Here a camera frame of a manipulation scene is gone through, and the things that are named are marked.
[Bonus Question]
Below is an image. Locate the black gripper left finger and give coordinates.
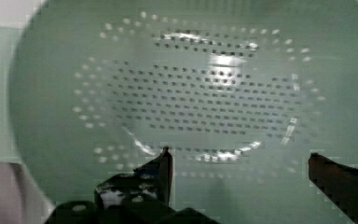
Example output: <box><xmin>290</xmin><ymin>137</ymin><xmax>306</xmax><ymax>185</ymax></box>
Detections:
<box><xmin>94</xmin><ymin>146</ymin><xmax>173</xmax><ymax>207</ymax></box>

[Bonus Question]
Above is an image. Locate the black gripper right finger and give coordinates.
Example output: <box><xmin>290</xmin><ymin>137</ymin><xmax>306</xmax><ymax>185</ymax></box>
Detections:
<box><xmin>308</xmin><ymin>153</ymin><xmax>358</xmax><ymax>224</ymax></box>

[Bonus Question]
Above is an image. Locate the green oval strainer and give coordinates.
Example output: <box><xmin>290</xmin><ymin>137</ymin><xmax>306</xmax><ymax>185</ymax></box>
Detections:
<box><xmin>0</xmin><ymin>0</ymin><xmax>358</xmax><ymax>224</ymax></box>

